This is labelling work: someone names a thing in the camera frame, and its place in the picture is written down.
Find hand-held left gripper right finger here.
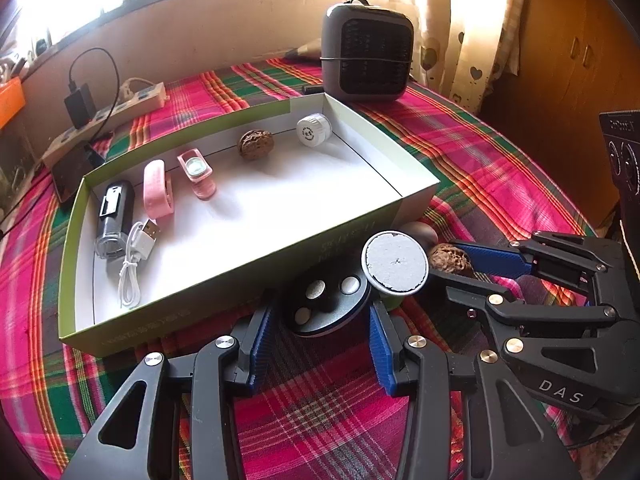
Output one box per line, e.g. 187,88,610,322
367,302,571,480

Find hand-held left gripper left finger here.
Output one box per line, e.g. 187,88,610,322
60,302,275,480

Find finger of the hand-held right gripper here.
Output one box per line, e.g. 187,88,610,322
429,271,628,361
456,230,623,306

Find brown walnut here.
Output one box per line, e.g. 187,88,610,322
237,130,276,161
431,243,473,278

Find black round device white buttons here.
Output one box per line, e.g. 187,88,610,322
280,272,371,337

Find green cardboard box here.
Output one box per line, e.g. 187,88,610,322
57,92,441,358

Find white usb cable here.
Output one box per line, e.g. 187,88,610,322
118,217,162,309

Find brown egg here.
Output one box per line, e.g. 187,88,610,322
402,221,438,251

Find plaid tablecloth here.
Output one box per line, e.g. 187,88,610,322
0,55,601,480

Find black tube with clear cap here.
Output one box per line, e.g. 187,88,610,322
94,180,136,260

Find wooden cabinet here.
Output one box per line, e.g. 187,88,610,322
480,0,640,221

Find white round cap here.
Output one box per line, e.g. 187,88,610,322
296,112,332,148

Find heart print curtain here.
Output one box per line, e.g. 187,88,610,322
385,0,528,111

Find grey fan heater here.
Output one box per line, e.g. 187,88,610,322
320,2,415,102

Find black phone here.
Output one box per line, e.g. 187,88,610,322
52,146,101,203

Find white power strip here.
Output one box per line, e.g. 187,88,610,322
42,78,167,168

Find black charger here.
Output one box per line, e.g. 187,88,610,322
64,83,97,130

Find orange box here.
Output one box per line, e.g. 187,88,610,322
0,78,26,131

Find black charger cable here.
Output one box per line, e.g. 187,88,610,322
70,48,121,146

